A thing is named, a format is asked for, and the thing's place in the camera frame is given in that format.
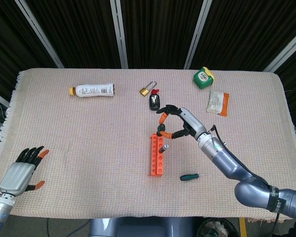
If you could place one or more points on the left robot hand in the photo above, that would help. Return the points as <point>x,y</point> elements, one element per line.
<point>17,175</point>

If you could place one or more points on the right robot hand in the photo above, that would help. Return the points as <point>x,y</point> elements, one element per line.
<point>192,122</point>

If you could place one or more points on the silver black precision screwdriver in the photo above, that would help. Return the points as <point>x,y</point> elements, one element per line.
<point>164,147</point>

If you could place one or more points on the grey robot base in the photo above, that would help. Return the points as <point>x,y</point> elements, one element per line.
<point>143,227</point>

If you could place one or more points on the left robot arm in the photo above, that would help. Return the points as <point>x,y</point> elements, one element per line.
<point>0,212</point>

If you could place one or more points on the orange screwdriver rack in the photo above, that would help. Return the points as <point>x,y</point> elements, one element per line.
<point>156,163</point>

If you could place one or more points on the white orange sachet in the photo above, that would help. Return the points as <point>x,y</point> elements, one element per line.
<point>215,102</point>

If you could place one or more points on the black plug adapter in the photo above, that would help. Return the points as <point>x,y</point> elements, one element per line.
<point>154,101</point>

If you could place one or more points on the green yellow tape measure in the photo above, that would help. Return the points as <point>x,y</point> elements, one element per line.
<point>202,78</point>

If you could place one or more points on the brass padlock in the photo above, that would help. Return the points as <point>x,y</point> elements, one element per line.
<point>143,92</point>

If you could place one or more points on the beige woven tablecloth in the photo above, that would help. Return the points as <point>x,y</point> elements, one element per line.
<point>88,148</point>

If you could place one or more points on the dark fabric partition panel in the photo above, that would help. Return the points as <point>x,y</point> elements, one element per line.
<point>241,32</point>
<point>160,32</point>
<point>7,44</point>
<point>76,32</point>

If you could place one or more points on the white bottle yellow cap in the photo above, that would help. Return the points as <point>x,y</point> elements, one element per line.
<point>93,90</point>

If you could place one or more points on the black waste bin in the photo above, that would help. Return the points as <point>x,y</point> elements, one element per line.
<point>217,228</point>

